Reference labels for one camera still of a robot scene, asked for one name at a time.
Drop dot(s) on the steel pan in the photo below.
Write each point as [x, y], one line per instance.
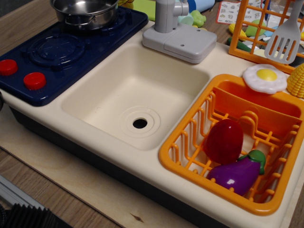
[85, 14]

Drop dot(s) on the red toy pepper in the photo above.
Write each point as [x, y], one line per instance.
[224, 142]

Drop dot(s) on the cream toy sink unit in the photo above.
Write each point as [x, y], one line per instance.
[118, 115]

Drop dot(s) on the grey toy faucet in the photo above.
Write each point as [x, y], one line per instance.
[176, 39]

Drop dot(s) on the orange dish drainer basket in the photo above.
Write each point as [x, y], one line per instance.
[273, 124]

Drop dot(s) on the green toy vegetable piece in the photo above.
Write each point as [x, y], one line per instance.
[198, 19]

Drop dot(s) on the purple toy eggplant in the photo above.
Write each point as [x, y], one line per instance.
[240, 175]

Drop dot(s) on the orange utensil rack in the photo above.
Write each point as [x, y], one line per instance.
[255, 26]

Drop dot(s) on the navy blue toy stove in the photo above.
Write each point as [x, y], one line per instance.
[64, 55]

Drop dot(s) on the blue cup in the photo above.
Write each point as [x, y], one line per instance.
[200, 5]

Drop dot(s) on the toy fried egg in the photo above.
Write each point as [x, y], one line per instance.
[265, 78]

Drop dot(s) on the red stove knob right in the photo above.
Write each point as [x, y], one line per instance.
[34, 81]

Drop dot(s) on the red stove knob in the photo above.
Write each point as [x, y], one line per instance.
[8, 67]
[34, 81]

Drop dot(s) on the printed paper card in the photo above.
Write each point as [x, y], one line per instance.
[228, 12]

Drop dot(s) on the yellow toy corn cob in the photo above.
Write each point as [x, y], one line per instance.
[295, 82]

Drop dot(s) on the grey toy spatula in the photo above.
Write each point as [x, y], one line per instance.
[283, 45]

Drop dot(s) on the red stove knob left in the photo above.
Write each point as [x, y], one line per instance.
[8, 67]

